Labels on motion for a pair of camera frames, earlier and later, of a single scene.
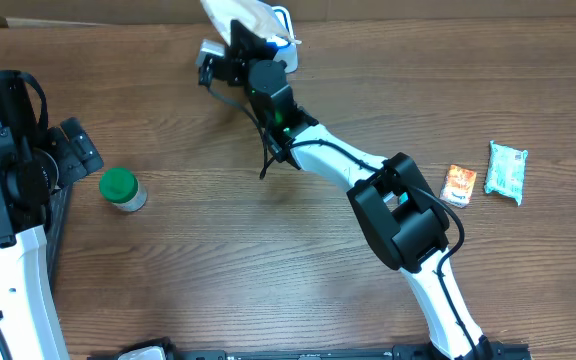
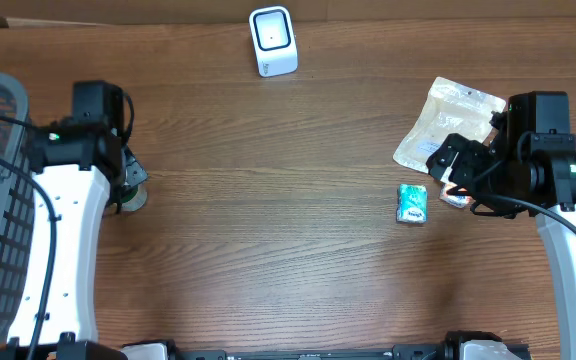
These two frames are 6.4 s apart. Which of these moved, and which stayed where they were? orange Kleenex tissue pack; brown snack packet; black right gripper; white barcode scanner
Moved: brown snack packet; black right gripper
Stayed: white barcode scanner; orange Kleenex tissue pack
